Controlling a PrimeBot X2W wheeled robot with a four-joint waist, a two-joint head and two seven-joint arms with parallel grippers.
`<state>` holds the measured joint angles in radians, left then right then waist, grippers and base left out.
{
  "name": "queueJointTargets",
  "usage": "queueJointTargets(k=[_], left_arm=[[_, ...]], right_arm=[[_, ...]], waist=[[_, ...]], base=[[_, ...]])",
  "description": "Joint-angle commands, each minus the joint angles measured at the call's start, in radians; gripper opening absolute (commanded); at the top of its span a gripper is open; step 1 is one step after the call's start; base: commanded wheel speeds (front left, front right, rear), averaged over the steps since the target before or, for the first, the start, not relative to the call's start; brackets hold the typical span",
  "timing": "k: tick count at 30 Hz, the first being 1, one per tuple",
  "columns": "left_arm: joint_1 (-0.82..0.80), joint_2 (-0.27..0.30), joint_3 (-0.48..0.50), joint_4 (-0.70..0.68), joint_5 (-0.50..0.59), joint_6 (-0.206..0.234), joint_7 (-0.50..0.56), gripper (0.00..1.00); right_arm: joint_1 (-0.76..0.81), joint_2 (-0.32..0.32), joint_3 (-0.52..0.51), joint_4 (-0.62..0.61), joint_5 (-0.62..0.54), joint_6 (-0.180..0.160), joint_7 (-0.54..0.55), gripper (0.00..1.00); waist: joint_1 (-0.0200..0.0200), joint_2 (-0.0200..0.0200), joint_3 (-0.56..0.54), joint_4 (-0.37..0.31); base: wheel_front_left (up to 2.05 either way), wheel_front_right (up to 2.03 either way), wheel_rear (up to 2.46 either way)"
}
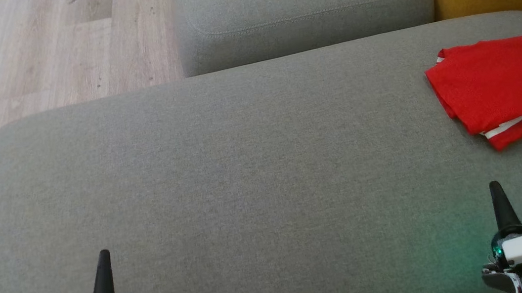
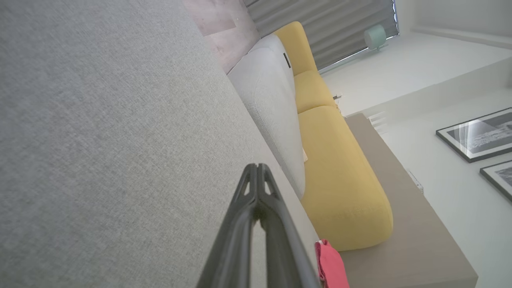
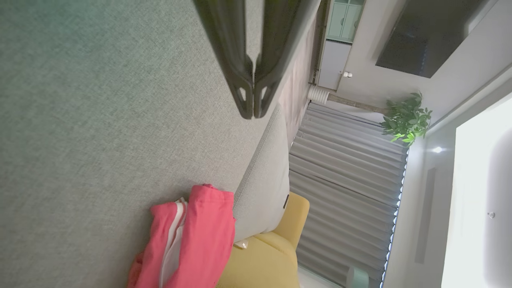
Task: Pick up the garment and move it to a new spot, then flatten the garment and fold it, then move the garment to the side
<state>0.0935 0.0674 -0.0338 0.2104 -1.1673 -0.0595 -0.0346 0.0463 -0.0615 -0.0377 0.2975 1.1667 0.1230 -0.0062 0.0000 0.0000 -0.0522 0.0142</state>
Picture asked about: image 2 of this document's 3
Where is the long grey sofa seat cushion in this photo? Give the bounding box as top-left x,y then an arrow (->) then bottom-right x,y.
227,47 -> 307,200

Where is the short grey sofa seat cushion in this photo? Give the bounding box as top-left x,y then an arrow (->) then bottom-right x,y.
249,34 -> 297,96

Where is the large black framed picture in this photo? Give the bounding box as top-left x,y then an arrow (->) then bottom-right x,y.
436,107 -> 512,164

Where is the grey pleated curtain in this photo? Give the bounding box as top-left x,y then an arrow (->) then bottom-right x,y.
242,0 -> 400,72

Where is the large yellow sofa back cushion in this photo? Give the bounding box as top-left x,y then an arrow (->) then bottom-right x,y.
298,106 -> 394,252

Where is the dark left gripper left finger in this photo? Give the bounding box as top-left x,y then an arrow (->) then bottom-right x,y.
196,163 -> 261,288

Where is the medium yellow sofa back cushion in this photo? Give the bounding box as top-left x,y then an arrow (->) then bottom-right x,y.
294,70 -> 339,115

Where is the yellow sofa end back cushion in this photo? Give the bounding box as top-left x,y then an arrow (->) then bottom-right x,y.
274,21 -> 319,77

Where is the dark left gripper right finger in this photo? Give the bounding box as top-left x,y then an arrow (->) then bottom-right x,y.
256,163 -> 321,288

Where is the small red folded garment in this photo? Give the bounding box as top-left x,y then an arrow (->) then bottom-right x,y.
314,238 -> 350,288

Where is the mint green round lamp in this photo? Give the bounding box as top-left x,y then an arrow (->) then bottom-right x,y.
364,24 -> 388,52

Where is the beige low partition behind sofa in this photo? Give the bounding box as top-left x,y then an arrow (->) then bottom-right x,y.
339,113 -> 479,288

